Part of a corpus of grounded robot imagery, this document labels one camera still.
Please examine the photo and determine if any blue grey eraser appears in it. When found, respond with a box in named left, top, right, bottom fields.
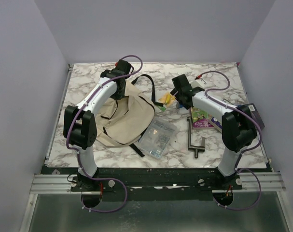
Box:
left=176, top=103, right=184, bottom=109

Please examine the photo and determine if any yellow banana toy card pack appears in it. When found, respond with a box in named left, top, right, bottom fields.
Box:
left=154, top=92, right=176, bottom=112

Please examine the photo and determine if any cream canvas backpack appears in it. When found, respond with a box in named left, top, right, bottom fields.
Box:
left=95, top=74, right=157, bottom=157

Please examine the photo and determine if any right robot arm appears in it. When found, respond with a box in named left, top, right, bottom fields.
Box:
left=172, top=74, right=261, bottom=189

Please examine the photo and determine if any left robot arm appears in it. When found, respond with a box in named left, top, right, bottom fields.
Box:
left=63, top=59, right=133, bottom=191

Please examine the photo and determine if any purple treehouse book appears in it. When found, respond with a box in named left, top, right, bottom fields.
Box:
left=190, top=107, right=214, bottom=130

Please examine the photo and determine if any clear plastic parts box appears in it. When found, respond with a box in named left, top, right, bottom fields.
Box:
left=137, top=117, right=178, bottom=159

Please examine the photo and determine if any dark blue notebook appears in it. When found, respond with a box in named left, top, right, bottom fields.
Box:
left=209, top=103, right=265, bottom=133

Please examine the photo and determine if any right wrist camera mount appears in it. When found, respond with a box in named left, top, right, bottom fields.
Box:
left=190, top=79, right=207, bottom=89

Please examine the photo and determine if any dark metal T-handle tool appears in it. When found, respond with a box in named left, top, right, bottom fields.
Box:
left=187, top=116, right=206, bottom=159

